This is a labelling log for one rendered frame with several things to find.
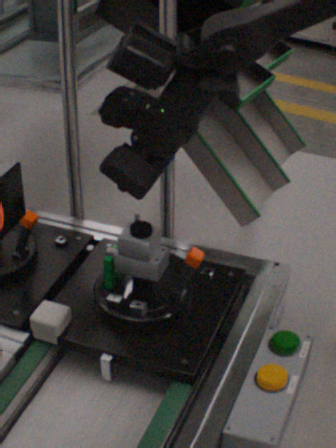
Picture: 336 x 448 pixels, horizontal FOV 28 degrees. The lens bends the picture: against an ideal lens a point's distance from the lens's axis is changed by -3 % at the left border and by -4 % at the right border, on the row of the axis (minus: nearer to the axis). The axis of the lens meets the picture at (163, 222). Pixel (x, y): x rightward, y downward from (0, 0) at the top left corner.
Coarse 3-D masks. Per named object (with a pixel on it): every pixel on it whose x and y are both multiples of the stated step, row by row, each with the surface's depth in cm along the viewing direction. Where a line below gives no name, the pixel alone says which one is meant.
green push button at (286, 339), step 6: (276, 336) 92; (282, 336) 92; (288, 336) 91; (294, 336) 91; (276, 342) 91; (282, 342) 91; (288, 342) 90; (294, 342) 90; (276, 348) 90; (282, 348) 90; (288, 348) 90; (294, 348) 90
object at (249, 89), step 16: (112, 0) 102; (128, 0) 100; (144, 0) 99; (192, 0) 109; (208, 0) 107; (112, 16) 103; (128, 16) 102; (144, 16) 100; (176, 16) 112; (192, 16) 110; (208, 16) 109; (176, 32) 99; (256, 64) 109; (240, 80) 107; (256, 80) 109; (272, 80) 108; (240, 96) 103
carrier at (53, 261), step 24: (48, 240) 111; (72, 240) 111; (0, 264) 102; (24, 264) 102; (48, 264) 105; (72, 264) 106; (0, 288) 100; (24, 288) 100; (48, 288) 101; (0, 312) 96; (24, 312) 96
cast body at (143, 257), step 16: (128, 224) 94; (144, 224) 92; (128, 240) 91; (144, 240) 91; (160, 240) 94; (128, 256) 93; (144, 256) 91; (160, 256) 93; (128, 272) 94; (144, 272) 93; (160, 272) 93
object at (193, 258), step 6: (180, 252) 92; (192, 252) 91; (198, 252) 91; (180, 258) 91; (186, 258) 91; (192, 258) 90; (198, 258) 90; (186, 264) 92; (192, 264) 91; (198, 264) 91; (186, 270) 92; (192, 270) 92; (180, 276) 93; (186, 276) 93; (180, 282) 94; (186, 282) 93; (174, 288) 95; (180, 288) 94; (180, 294) 95
